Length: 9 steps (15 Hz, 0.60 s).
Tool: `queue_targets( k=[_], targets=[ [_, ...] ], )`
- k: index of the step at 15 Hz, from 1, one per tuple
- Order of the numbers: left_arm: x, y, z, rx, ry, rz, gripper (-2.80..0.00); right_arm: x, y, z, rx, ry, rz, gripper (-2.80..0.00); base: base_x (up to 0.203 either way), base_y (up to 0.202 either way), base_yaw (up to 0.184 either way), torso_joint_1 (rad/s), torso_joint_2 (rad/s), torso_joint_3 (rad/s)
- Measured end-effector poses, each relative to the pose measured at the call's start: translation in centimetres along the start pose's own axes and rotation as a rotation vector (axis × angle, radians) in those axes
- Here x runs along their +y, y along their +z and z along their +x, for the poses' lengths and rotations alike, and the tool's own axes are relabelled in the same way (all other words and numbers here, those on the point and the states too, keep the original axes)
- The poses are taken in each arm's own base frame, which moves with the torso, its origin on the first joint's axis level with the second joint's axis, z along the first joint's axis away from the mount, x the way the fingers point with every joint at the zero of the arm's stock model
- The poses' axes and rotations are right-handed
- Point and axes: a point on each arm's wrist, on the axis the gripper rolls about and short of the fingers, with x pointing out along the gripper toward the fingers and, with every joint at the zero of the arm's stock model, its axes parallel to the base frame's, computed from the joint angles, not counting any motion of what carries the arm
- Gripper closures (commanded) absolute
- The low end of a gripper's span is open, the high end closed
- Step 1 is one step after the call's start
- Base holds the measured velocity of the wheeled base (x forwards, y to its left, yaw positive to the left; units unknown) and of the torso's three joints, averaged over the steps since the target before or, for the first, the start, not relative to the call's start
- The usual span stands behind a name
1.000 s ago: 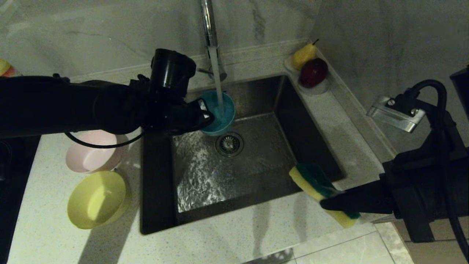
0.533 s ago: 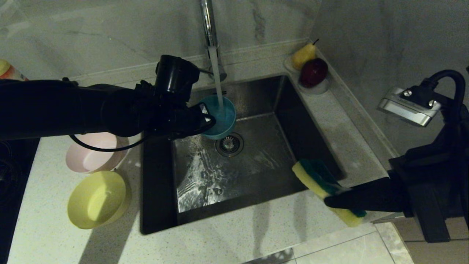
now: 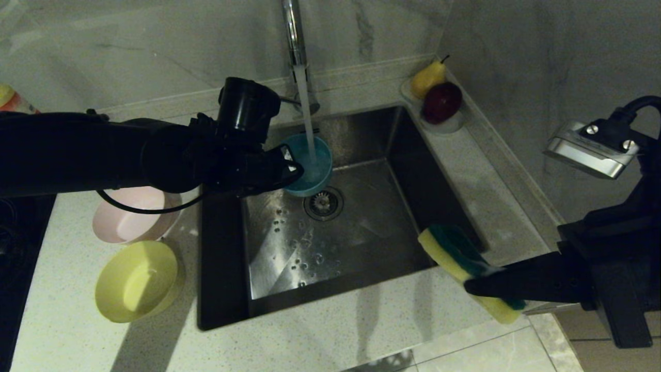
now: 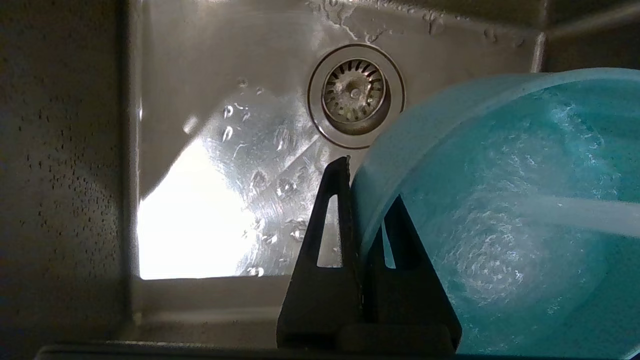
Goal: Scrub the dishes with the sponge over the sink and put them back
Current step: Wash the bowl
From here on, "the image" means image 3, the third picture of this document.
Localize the orange label dish soap bottle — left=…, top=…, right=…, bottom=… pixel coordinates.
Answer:
left=0, top=84, right=40, bottom=114

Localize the blue plastic bowl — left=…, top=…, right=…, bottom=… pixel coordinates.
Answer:
left=281, top=133, right=334, bottom=198

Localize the black induction cooktop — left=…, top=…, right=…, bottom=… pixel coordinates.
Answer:
left=0, top=195, right=56, bottom=372

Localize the clear running water stream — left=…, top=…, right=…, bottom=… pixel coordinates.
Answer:
left=294, top=66, right=318, bottom=163

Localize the small white dish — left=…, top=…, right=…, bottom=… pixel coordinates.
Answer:
left=399, top=80, right=464, bottom=135

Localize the yellow pear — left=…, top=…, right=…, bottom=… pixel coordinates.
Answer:
left=411, top=56, right=449, bottom=101

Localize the round metal drain strainer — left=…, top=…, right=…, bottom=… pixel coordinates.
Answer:
left=304, top=187, right=344, bottom=222

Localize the stainless steel sink basin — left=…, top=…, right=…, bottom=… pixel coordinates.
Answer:
left=197, top=106, right=487, bottom=331

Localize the yellow plastic bowl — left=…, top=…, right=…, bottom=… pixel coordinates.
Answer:
left=95, top=240, right=185, bottom=323

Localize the chrome faucet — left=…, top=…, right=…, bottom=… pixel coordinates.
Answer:
left=278, top=0, right=321, bottom=116

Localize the pink plastic bowl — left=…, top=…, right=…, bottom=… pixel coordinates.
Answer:
left=92, top=186, right=183, bottom=245

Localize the green and yellow sponge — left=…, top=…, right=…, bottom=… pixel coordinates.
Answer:
left=417, top=224, right=527, bottom=325

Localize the dark red apple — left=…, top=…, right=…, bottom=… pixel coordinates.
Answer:
left=423, top=82, right=463, bottom=125

